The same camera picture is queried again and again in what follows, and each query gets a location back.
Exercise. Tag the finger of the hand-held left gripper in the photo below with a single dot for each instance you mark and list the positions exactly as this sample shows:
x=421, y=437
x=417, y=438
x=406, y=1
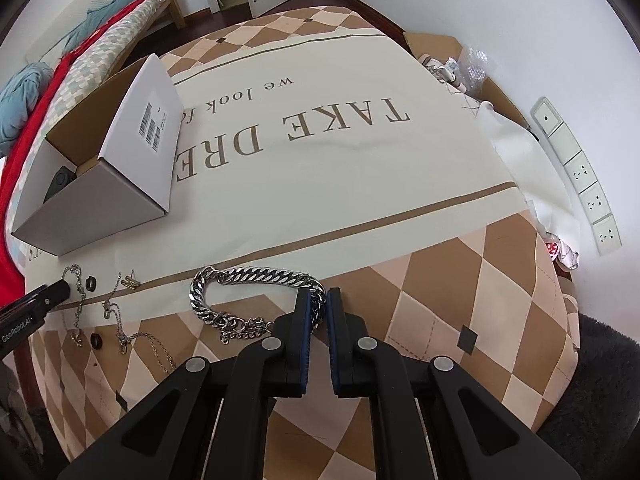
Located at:
x=50, y=292

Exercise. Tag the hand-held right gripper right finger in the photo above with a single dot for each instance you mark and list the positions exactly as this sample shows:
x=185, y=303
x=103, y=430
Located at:
x=334, y=350

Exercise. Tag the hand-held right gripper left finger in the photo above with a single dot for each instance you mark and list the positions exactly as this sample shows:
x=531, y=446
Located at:
x=304, y=345

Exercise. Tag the gold earrings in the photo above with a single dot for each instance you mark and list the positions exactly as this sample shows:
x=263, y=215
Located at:
x=131, y=280

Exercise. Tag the black device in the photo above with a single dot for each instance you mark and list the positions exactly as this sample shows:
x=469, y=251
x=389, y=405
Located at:
x=61, y=182

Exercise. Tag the printed checkered blanket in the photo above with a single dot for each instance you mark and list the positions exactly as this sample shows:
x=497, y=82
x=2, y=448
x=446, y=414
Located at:
x=350, y=185

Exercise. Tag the teal cloth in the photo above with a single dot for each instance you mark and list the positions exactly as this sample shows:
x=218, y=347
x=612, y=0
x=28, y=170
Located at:
x=112, y=7
x=22, y=100

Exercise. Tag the white cardboard box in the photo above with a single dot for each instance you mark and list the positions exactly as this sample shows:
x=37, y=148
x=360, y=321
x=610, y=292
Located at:
x=135, y=110

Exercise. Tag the red and white packet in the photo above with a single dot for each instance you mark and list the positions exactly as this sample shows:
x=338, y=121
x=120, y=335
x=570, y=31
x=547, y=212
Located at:
x=554, y=249

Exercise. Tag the checkered bed sheet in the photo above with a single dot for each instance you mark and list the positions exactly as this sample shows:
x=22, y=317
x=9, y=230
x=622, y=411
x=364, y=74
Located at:
x=100, y=47

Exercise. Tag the dark grey rug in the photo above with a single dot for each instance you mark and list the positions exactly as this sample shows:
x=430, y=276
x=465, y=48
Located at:
x=600, y=390

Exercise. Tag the brown cardboard box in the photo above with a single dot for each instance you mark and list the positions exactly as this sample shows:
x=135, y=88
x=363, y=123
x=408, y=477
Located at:
x=500, y=97

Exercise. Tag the bubble wrap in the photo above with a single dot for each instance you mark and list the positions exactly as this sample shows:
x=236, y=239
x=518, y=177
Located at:
x=472, y=70

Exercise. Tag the white wall socket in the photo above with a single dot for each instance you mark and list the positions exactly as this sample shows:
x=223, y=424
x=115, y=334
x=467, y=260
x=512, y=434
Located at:
x=607, y=232
x=580, y=172
x=595, y=203

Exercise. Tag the blank white wall plate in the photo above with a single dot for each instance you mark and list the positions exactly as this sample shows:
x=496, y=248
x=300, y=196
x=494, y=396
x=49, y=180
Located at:
x=565, y=142

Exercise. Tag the wooden bed frame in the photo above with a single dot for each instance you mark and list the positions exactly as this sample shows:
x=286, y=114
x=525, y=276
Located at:
x=175, y=7

